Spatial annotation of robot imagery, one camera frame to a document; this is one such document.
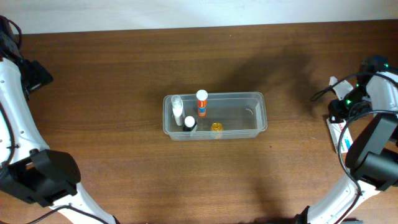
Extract white Panadol box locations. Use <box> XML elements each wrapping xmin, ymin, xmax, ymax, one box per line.
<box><xmin>326</xmin><ymin>118</ymin><xmax>354</xmax><ymax>154</ymax></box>

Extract small gold lid jar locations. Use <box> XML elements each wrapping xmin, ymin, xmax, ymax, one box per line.
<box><xmin>210</xmin><ymin>123</ymin><xmax>224</xmax><ymax>139</ymax></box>

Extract white squeeze bottle clear cap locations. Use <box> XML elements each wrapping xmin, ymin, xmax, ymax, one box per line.
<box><xmin>171</xmin><ymin>95</ymin><xmax>185</xmax><ymax>126</ymax></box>

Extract orange tube white cap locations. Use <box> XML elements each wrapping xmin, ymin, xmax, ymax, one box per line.
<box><xmin>196</xmin><ymin>90</ymin><xmax>208</xmax><ymax>117</ymax></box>

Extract dark bottle white cap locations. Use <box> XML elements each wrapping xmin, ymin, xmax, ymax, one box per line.
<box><xmin>183</xmin><ymin>116</ymin><xmax>197</xmax><ymax>132</ymax></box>

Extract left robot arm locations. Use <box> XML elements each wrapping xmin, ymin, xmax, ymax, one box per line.
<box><xmin>1</xmin><ymin>16</ymin><xmax>118</xmax><ymax>223</ymax></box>

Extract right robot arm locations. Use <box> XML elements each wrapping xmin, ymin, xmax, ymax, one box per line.
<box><xmin>292</xmin><ymin>55</ymin><xmax>397</xmax><ymax>224</ymax></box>

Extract clear plastic container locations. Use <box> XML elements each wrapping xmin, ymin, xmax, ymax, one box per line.
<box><xmin>163</xmin><ymin>92</ymin><xmax>267</xmax><ymax>141</ymax></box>

